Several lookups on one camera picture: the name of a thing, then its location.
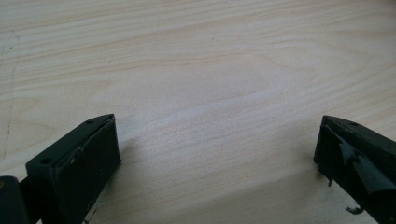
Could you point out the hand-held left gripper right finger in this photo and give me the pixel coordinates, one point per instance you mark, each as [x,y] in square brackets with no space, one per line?
[361,161]

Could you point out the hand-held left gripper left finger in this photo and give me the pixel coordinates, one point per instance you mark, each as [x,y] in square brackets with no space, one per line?
[81,174]

